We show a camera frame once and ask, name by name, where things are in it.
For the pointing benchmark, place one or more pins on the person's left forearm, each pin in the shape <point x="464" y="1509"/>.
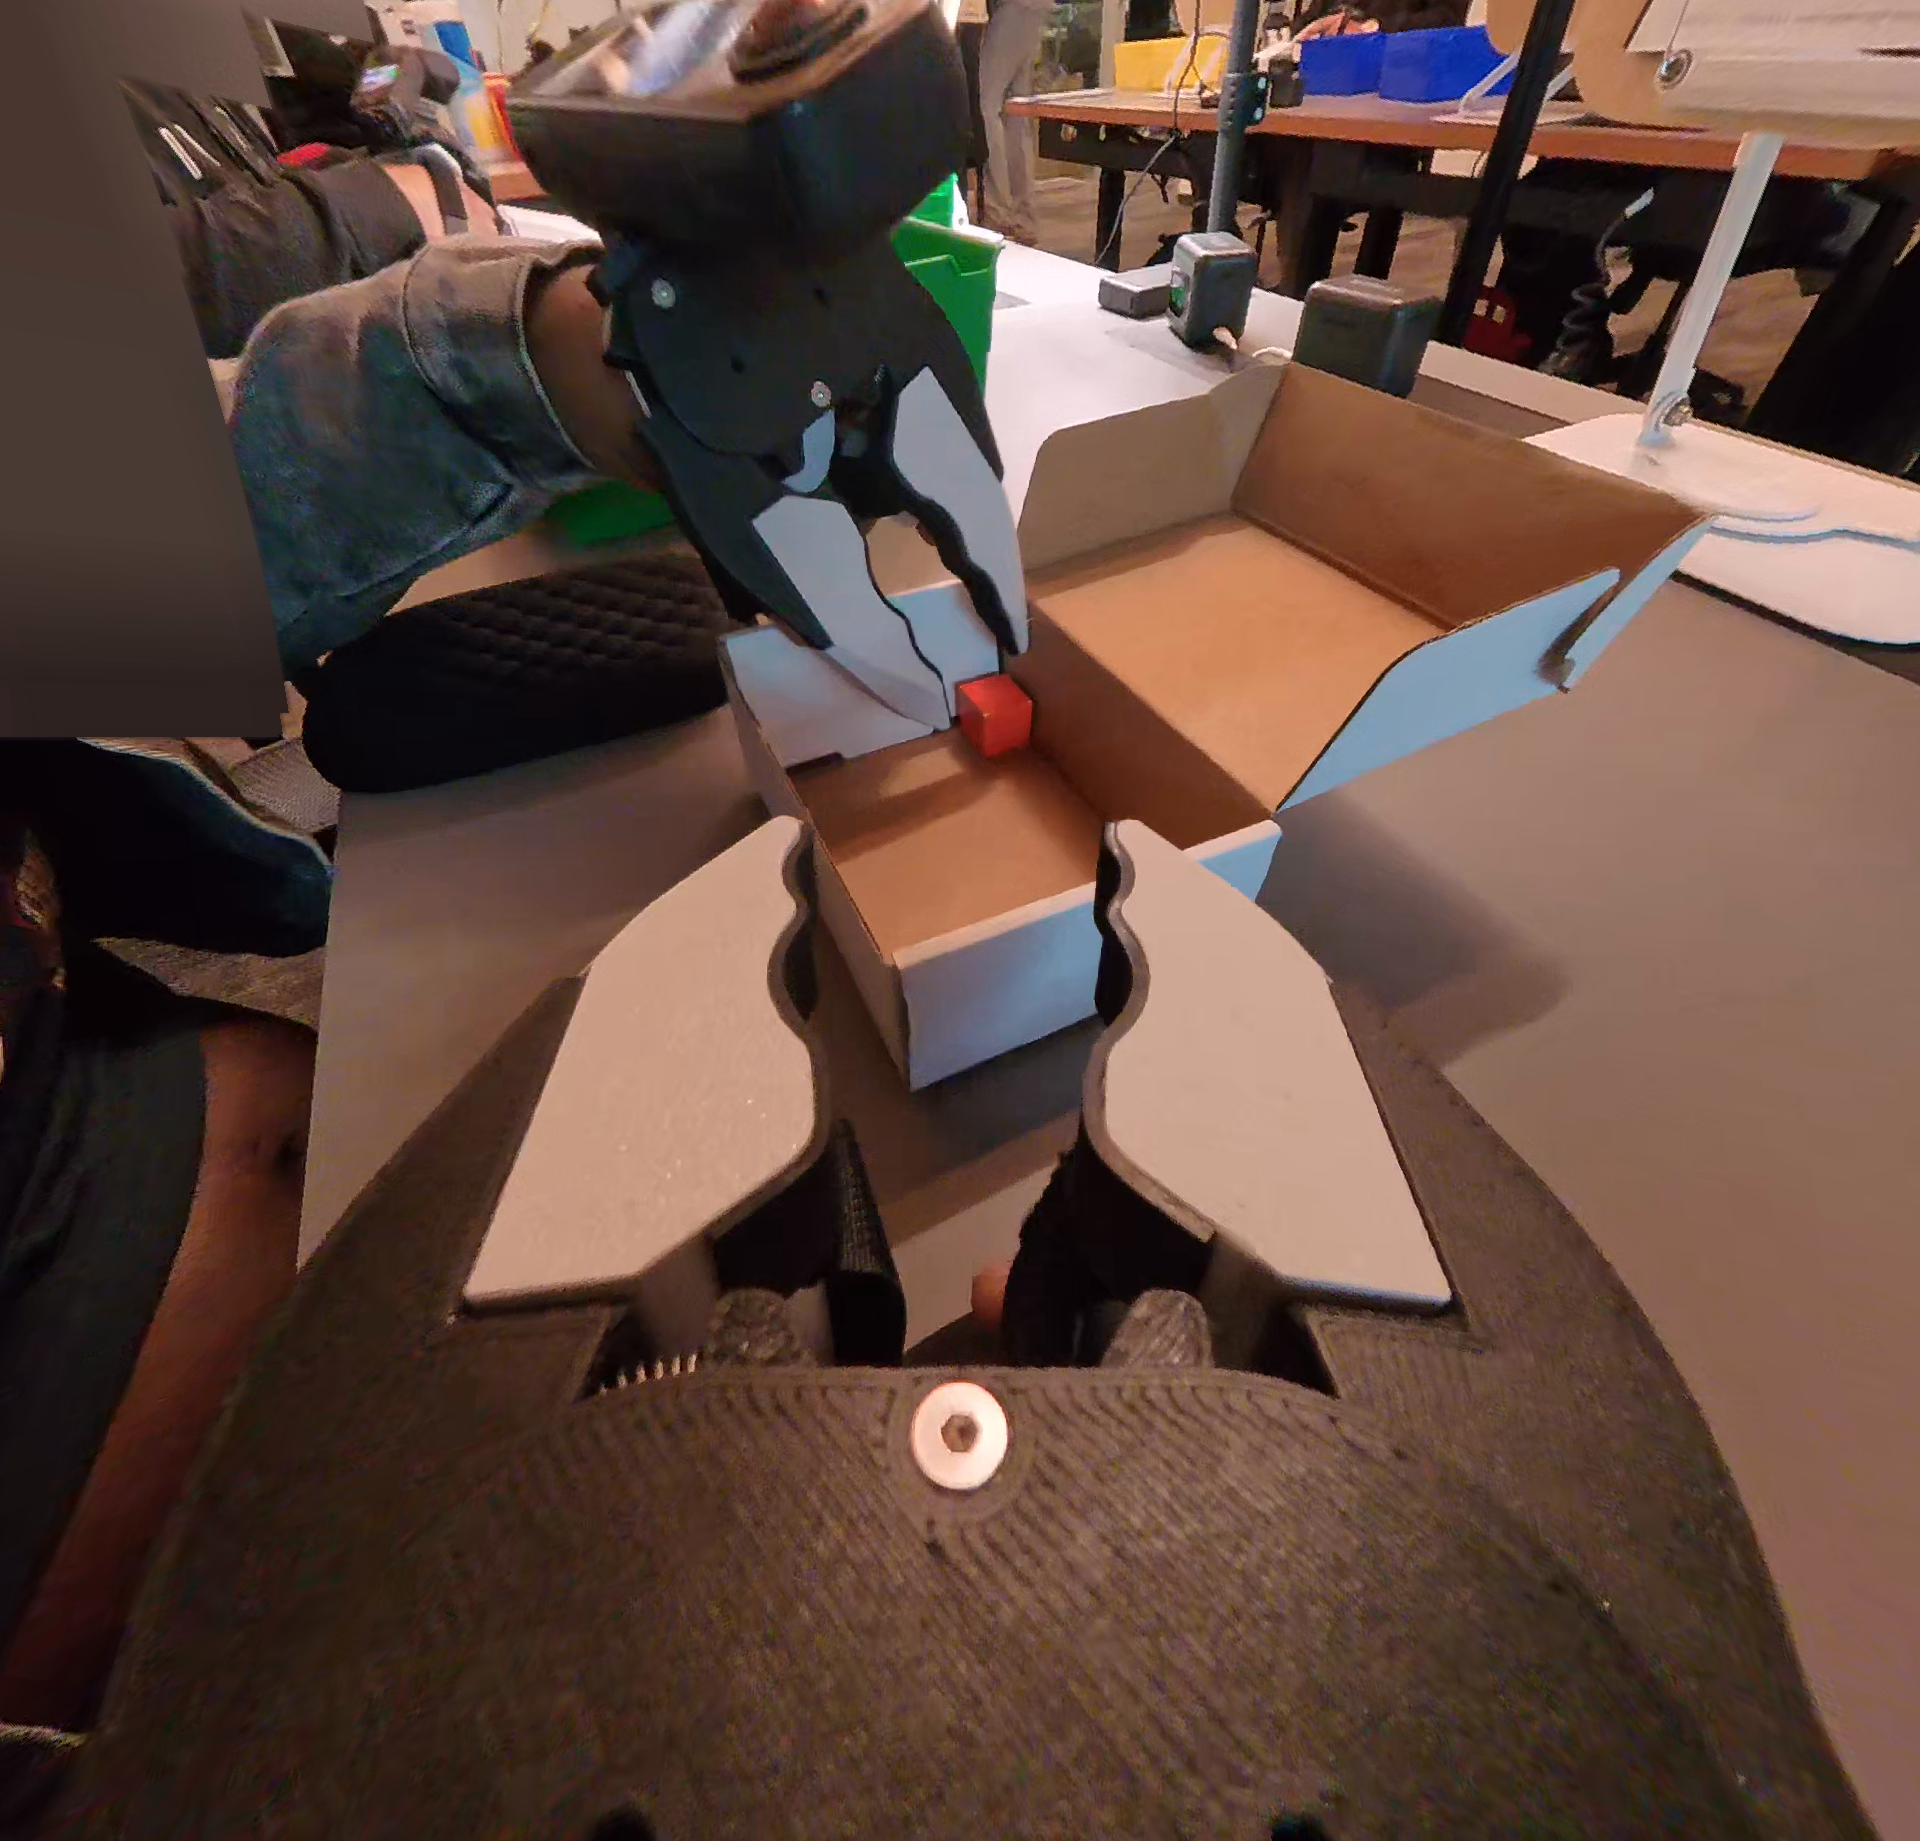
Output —
<point x="390" y="402"/>

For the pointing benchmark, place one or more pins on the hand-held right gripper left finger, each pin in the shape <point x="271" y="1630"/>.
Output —
<point x="661" y="1106"/>

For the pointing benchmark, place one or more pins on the yellow plastic bin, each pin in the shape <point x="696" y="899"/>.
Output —
<point x="1162" y="65"/>

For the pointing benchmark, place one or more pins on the black stand pole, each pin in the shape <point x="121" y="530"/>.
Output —
<point x="1516" y="115"/>

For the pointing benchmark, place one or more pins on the person's left hand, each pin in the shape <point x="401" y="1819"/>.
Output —
<point x="592" y="387"/>

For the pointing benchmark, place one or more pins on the light grey power adapter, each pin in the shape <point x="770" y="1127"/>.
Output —
<point x="1207" y="288"/>

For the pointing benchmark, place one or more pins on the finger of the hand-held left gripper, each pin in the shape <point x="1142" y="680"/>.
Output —
<point x="945" y="461"/>
<point x="811" y="551"/>

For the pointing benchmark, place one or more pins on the small grey power adapter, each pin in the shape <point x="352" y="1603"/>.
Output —
<point x="1137" y="294"/>

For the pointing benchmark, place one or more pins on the wooden desk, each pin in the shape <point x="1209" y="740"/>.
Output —
<point x="1350" y="122"/>

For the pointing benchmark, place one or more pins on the small blue storage bin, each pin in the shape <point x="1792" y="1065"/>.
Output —
<point x="1340" y="65"/>
<point x="1440" y="65"/>

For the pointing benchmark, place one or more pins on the black quilted pad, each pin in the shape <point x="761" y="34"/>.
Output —
<point x="511" y="671"/>

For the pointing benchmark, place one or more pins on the brown cardboard sign backing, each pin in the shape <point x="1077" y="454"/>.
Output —
<point x="1591" y="12"/>

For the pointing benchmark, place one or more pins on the black bag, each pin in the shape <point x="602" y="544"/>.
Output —
<point x="301" y="222"/>

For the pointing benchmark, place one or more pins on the white cardboard mailer box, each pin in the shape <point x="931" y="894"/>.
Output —
<point x="1201" y="642"/>

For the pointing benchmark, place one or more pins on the red wooden cube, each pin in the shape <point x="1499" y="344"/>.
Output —
<point x="995" y="716"/>

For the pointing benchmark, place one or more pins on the grey stand pole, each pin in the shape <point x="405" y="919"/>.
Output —
<point x="1237" y="70"/>

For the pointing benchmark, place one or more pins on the white sign stand base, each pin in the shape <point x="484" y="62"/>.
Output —
<point x="1801" y="522"/>

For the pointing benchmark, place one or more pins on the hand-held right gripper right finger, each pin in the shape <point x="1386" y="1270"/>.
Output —
<point x="1261" y="1106"/>

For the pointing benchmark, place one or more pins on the white sign stand pole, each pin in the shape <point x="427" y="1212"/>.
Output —
<point x="1711" y="280"/>

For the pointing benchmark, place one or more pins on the green plastic bin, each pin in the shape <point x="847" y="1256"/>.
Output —
<point x="951" y="280"/>

